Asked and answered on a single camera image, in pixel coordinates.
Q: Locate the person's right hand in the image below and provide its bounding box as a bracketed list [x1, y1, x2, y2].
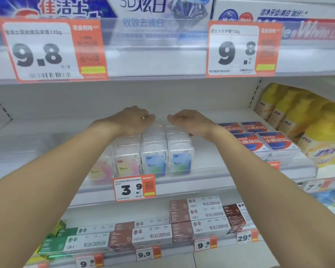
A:
[167, 109, 221, 142]

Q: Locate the person's left hand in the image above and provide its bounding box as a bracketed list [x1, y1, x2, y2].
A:
[111, 106, 156, 137]

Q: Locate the pile of teal small boxes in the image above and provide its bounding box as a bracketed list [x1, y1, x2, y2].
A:
[141, 124, 195, 177]

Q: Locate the pile of red small boxes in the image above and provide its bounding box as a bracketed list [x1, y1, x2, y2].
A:
[218, 121, 301, 162]

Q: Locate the person's left forearm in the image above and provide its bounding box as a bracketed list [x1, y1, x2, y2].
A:
[0, 119, 122, 268]

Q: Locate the person's right forearm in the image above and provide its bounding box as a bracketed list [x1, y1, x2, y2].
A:
[211, 127, 335, 268]

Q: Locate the green white toothpaste box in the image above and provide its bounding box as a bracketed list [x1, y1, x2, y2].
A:
[57, 223, 117, 237]
[38, 233, 111, 256]

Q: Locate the green yellow toothpaste box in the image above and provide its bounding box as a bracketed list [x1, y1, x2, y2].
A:
[51, 220, 67, 236]
[25, 252, 50, 265]

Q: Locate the navy red toothpaste box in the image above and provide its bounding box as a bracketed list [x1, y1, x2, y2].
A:
[0, 0, 118, 45]

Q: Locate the white red blue toothpaste box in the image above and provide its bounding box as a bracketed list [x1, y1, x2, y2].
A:
[212, 0, 335, 42]

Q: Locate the stack of maroon toothpaste boxes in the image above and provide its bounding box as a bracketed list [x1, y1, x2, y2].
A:
[109, 195, 248, 252]

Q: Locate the row of yellow detergent bottles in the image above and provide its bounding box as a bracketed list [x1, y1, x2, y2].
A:
[255, 83, 335, 168]

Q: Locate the row of small toiletry bottles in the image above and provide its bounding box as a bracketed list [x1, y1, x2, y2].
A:
[315, 189, 335, 224]

